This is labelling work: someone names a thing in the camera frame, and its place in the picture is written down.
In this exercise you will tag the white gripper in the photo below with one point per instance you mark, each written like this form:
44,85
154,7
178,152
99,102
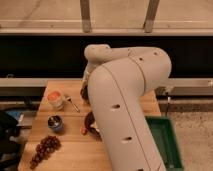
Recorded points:
88,70

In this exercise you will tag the metal spoon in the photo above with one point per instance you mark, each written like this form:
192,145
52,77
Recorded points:
69,99

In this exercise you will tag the green plastic tray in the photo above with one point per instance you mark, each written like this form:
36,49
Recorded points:
165,139

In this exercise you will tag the orange carrot piece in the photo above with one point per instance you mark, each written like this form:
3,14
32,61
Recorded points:
83,130

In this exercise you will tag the white cup with orange lid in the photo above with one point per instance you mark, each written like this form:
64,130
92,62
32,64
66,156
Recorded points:
55,100

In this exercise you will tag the red bowl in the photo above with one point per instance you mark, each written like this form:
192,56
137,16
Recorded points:
84,93

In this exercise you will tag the bunch of red grapes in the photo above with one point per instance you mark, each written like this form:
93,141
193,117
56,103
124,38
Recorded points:
44,149

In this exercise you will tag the blue metal cup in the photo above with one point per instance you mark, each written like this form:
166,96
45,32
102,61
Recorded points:
55,123

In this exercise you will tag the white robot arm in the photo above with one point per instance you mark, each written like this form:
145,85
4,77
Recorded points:
116,79

